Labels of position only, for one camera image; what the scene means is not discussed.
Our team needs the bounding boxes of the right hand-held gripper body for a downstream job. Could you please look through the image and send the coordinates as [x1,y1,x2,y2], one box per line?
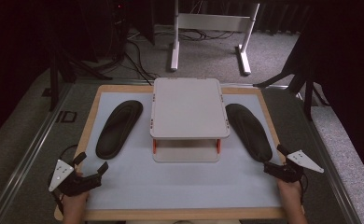
[263,149,325,184]

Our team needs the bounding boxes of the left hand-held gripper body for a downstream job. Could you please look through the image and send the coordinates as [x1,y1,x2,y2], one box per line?
[48,159,103,198]

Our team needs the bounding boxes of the black slipper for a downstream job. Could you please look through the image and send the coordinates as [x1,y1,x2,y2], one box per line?
[225,103,273,163]
[95,99,144,161]

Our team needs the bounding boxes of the white two-tier shoe rack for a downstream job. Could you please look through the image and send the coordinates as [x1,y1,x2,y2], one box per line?
[149,77,231,163]

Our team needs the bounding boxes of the person's left hand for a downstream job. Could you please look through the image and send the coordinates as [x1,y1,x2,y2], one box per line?
[62,172,91,209]

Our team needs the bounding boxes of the person's right hand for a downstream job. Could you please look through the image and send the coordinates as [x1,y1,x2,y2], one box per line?
[277,178,304,207]

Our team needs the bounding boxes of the black tripod stand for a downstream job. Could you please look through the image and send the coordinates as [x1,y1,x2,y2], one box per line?
[253,31,331,121]
[44,31,113,112]

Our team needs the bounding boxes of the light blue mat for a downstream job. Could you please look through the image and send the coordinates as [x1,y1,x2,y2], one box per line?
[86,91,283,210]

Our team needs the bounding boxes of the wooden board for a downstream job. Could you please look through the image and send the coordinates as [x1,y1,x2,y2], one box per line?
[53,84,297,222]

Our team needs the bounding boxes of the black equipment case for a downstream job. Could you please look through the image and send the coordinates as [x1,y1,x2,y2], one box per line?
[107,0,132,61]

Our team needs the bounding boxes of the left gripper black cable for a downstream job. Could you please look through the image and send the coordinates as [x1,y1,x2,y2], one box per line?
[47,144,79,217]

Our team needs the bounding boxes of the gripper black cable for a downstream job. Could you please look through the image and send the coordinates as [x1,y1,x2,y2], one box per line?
[297,174,309,207]
[47,144,79,217]

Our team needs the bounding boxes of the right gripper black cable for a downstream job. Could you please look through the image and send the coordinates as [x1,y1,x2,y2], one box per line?
[297,174,309,207]

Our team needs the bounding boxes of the metal rail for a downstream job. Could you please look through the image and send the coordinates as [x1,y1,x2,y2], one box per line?
[295,91,362,224]
[0,83,76,224]

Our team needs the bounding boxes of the black floor cables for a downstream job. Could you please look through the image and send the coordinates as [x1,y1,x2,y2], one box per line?
[120,27,238,86]

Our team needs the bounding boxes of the white desk frame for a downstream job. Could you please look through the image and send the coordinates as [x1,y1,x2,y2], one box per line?
[170,0,261,77]

